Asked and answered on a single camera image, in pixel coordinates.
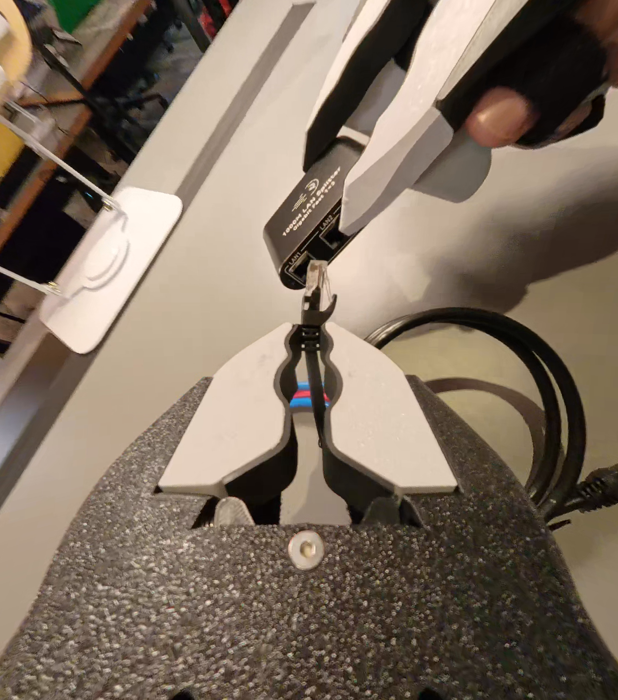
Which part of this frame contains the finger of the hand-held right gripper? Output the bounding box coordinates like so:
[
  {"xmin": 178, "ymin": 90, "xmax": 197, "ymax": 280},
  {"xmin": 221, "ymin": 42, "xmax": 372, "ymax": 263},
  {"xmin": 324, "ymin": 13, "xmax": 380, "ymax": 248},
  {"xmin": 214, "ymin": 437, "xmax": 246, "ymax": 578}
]
[
  {"xmin": 304, "ymin": 0, "xmax": 438, "ymax": 172},
  {"xmin": 339, "ymin": 0, "xmax": 550, "ymax": 237}
]

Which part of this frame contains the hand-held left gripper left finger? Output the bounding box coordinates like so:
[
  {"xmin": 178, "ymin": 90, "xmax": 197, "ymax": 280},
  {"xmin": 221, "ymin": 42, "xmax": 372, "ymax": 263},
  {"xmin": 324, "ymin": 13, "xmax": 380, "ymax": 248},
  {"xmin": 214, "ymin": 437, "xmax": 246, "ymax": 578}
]
[{"xmin": 159, "ymin": 323, "xmax": 297, "ymax": 495}]

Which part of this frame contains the wooden work table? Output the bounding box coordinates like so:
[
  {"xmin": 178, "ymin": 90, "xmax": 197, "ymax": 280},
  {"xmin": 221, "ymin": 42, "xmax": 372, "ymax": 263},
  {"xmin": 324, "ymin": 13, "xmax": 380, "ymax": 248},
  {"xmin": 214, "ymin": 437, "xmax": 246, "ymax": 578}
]
[{"xmin": 0, "ymin": 0, "xmax": 157, "ymax": 312}]

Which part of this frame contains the black ethernet adapter hub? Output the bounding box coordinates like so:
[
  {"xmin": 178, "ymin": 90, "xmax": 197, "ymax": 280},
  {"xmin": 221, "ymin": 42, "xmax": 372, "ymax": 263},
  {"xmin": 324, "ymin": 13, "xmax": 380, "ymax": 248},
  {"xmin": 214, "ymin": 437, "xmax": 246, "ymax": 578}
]
[{"xmin": 263, "ymin": 137, "xmax": 370, "ymax": 291}]

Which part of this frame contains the person's right hand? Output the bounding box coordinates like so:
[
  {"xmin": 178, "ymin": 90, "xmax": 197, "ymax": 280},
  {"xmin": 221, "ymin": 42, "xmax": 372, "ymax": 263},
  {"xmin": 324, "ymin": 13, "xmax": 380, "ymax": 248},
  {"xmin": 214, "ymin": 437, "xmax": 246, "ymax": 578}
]
[{"xmin": 466, "ymin": 0, "xmax": 618, "ymax": 151}]

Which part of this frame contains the instruction sheet on stand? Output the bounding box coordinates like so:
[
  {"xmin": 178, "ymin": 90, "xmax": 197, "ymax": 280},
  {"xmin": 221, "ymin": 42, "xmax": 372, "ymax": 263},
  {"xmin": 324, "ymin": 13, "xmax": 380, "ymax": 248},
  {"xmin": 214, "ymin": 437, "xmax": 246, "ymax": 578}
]
[{"xmin": 0, "ymin": 0, "xmax": 184, "ymax": 356}]

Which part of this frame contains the green box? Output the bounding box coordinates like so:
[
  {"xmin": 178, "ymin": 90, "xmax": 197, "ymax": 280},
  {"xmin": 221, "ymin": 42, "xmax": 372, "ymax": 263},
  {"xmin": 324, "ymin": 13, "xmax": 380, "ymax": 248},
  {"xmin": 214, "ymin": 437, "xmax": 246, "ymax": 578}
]
[{"xmin": 47, "ymin": 0, "xmax": 102, "ymax": 30}]

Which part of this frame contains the black ethernet cable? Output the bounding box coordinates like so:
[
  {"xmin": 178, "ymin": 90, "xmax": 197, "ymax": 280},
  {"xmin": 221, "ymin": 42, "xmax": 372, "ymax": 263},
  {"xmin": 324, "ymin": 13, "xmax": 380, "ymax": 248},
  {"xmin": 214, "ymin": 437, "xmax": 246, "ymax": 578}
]
[{"xmin": 296, "ymin": 263, "xmax": 618, "ymax": 528}]

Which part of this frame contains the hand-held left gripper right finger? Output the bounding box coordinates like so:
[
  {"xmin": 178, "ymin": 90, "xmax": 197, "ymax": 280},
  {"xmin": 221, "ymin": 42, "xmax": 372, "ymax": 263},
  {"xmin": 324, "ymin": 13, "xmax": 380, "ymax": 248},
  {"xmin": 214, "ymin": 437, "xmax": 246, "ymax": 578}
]
[{"xmin": 318, "ymin": 323, "xmax": 458, "ymax": 495}]

